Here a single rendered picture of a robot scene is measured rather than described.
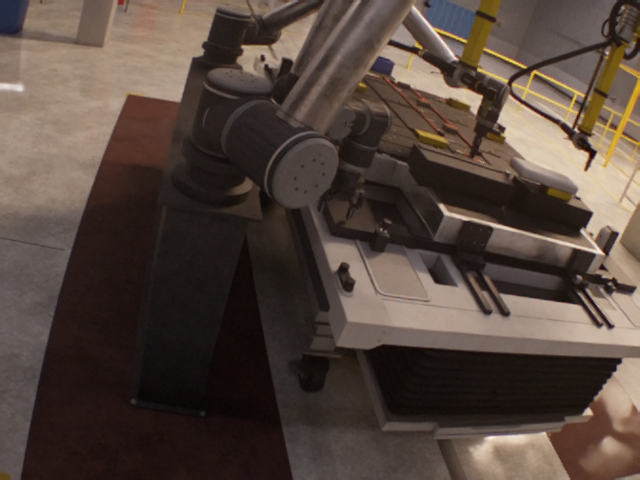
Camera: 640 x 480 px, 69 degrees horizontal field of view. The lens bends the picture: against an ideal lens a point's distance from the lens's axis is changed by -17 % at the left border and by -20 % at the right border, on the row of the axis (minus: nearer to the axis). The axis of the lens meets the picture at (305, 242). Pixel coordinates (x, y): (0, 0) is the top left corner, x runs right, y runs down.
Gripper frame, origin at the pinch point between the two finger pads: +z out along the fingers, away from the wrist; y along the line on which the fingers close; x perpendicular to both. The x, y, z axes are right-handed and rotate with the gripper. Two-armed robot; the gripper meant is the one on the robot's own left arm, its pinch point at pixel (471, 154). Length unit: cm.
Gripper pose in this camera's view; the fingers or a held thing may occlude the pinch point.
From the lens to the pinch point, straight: 265.7
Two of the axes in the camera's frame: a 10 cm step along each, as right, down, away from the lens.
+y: -2.8, 4.1, -8.7
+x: 9.1, 3.9, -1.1
